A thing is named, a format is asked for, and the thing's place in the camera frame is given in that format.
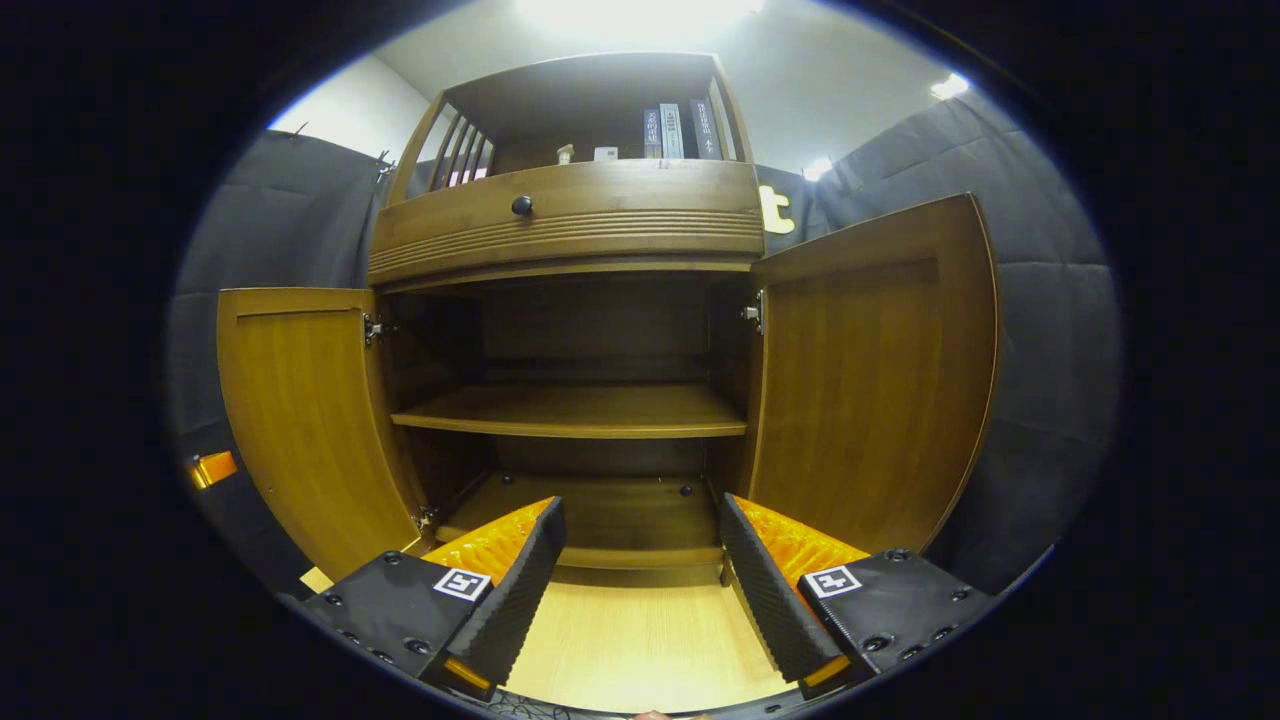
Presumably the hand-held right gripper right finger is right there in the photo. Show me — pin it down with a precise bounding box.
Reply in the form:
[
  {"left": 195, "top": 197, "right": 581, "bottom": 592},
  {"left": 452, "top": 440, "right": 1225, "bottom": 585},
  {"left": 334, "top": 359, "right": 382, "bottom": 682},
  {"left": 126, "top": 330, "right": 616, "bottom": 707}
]
[{"left": 718, "top": 493, "right": 1001, "bottom": 701}]

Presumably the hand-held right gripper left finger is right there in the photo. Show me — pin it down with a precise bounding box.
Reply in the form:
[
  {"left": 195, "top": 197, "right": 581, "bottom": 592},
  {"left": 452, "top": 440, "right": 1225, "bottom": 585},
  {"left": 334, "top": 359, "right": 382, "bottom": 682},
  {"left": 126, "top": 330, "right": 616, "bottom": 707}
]
[{"left": 297, "top": 497, "right": 568, "bottom": 701}]

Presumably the wooden cabinet door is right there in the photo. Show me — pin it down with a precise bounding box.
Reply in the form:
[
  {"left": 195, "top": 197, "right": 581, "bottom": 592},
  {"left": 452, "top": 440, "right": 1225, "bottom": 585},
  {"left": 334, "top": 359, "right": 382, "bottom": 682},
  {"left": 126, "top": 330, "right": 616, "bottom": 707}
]
[
  {"left": 217, "top": 287, "right": 426, "bottom": 583},
  {"left": 742, "top": 193, "right": 1001, "bottom": 556}
]

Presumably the wooden inner shelf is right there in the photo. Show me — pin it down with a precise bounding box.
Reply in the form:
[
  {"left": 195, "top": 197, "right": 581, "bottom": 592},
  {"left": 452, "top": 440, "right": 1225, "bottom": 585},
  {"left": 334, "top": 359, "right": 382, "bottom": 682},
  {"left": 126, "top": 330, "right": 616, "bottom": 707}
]
[{"left": 390, "top": 383, "right": 749, "bottom": 440}]

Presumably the black backdrop cloth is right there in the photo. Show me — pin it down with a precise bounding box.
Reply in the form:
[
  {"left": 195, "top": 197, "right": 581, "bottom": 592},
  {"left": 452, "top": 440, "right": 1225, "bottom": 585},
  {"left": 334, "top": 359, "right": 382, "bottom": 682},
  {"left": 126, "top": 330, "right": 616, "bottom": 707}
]
[{"left": 165, "top": 75, "right": 1121, "bottom": 596}]

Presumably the wooden drawer with black knob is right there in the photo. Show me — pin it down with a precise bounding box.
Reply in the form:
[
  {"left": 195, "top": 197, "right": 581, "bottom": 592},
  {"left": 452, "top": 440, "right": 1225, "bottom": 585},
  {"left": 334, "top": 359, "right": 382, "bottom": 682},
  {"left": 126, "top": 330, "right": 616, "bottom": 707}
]
[{"left": 367, "top": 158, "right": 766, "bottom": 291}]

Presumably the large ceiling light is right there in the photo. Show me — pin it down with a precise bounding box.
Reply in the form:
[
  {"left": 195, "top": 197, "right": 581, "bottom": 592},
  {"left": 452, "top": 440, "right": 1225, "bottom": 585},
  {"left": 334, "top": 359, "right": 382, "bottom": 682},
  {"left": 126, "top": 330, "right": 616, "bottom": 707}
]
[{"left": 515, "top": 0, "right": 766, "bottom": 41}]

